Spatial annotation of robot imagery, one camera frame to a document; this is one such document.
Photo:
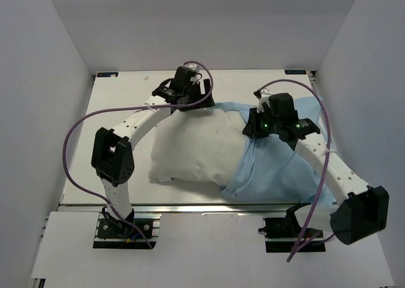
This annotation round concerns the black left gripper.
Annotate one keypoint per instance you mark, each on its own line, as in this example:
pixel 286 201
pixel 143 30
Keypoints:
pixel 196 86

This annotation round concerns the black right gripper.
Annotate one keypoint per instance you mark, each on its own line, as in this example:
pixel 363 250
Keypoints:
pixel 251 130

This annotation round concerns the blue green satin pillowcase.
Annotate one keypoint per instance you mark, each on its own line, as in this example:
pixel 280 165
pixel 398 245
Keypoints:
pixel 260 170

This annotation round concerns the white pillow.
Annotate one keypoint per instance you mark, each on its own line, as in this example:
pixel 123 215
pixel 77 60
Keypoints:
pixel 204 145

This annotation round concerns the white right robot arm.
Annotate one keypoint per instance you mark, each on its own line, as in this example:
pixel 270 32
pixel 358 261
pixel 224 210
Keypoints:
pixel 362 209

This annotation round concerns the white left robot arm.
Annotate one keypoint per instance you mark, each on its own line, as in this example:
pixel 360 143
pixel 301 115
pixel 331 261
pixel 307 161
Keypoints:
pixel 112 155

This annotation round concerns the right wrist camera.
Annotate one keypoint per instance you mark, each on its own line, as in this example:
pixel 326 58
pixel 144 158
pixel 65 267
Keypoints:
pixel 263 97

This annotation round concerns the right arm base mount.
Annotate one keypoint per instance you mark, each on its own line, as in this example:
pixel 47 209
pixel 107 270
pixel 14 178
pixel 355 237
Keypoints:
pixel 281 233

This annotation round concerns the aluminium front table rail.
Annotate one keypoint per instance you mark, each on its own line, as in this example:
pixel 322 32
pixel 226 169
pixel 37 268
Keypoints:
pixel 184 208

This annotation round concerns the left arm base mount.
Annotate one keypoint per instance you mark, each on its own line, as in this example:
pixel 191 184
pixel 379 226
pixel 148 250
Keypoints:
pixel 114 234

